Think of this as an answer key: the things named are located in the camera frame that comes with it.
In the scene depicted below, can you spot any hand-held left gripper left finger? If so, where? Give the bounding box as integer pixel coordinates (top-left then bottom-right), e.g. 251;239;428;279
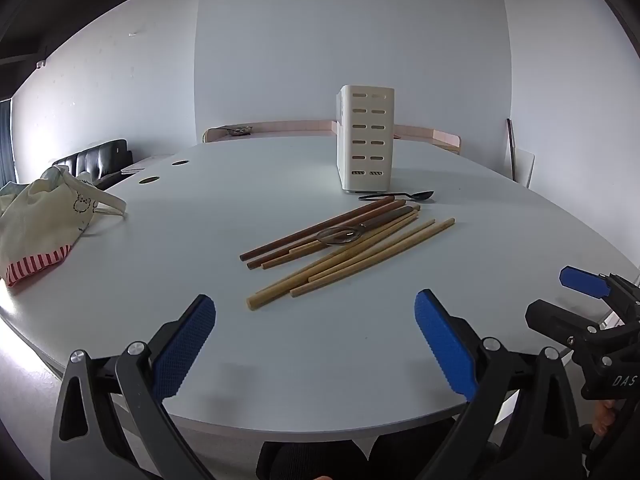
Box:
49;294;218;480

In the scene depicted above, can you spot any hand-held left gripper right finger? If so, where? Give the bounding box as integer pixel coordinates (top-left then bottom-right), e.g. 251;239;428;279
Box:
414;288;591;480

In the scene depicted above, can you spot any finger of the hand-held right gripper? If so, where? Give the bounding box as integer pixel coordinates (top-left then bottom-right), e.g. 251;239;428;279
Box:
525;299;603;351
559;265;640;332

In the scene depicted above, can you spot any dark brown wooden chopstick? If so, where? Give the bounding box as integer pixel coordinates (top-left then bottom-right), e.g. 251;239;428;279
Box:
239;196;396;262
261;205;421;271
246;200;407;270

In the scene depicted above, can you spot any metal spoon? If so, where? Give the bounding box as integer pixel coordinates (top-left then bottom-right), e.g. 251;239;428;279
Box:
316;206;421;247

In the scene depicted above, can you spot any black spoon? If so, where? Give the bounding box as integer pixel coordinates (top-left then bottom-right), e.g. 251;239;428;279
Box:
358;190;435;203

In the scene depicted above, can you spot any cream slotted utensil holder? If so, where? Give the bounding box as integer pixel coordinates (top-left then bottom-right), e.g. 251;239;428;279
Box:
335;85;397;195

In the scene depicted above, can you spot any person's right hand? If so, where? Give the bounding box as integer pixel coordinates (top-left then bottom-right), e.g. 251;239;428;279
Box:
592;399;621;437

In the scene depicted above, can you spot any white board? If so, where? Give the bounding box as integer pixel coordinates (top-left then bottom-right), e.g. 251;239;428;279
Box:
512;147;536;190

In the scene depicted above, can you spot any broom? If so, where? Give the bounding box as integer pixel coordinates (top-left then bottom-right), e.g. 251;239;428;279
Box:
506;118;518;178

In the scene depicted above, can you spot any cream cloth bag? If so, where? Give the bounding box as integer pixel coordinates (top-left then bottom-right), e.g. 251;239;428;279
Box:
0;165;128;288

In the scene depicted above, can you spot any low wooden table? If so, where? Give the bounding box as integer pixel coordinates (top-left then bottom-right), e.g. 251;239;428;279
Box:
120;156;161;177

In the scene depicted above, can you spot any black leather sofa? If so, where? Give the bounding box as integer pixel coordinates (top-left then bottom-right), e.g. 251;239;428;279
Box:
52;139;133;191

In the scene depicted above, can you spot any grey curtain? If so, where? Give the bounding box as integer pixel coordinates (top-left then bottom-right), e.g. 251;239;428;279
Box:
0;99;16;188

